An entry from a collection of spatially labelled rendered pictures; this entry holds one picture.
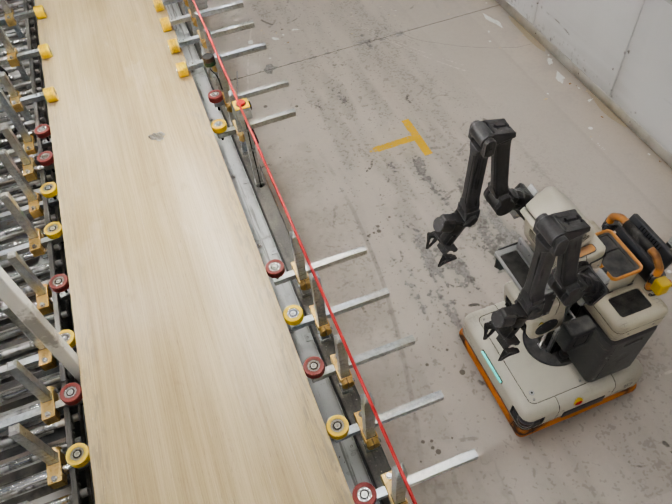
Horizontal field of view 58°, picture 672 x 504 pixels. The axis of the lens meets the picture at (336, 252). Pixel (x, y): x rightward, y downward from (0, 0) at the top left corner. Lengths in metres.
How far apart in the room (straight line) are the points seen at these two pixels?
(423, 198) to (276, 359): 1.98
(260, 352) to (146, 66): 2.05
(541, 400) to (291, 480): 1.33
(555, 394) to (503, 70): 2.84
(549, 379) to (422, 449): 0.70
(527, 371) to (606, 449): 0.55
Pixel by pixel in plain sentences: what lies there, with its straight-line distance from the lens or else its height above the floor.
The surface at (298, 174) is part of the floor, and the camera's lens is 4.18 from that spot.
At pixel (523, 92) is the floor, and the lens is 4.87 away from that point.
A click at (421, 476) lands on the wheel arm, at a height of 0.85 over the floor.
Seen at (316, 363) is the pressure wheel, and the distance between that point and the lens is 2.30.
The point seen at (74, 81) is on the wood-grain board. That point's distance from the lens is 3.89.
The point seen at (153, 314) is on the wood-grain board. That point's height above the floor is 0.90.
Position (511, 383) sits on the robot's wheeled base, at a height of 0.28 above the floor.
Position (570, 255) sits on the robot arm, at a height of 1.46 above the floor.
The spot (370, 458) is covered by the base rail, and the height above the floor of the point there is 0.70.
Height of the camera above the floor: 2.95
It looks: 53 degrees down
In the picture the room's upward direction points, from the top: 6 degrees counter-clockwise
